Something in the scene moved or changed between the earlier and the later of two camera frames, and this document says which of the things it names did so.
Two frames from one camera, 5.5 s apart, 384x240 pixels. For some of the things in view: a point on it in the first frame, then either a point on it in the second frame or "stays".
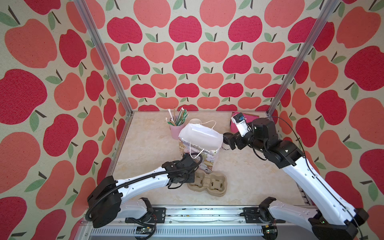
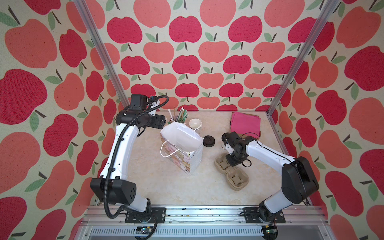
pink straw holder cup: [175, 131] to [171, 121]
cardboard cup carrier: [215, 183] to [236, 178]
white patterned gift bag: [200, 139] to [183, 144]
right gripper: [231, 137] to [232, 163]
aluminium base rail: [202, 222] stays
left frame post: [89, 22] stays
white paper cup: [196, 121] stays
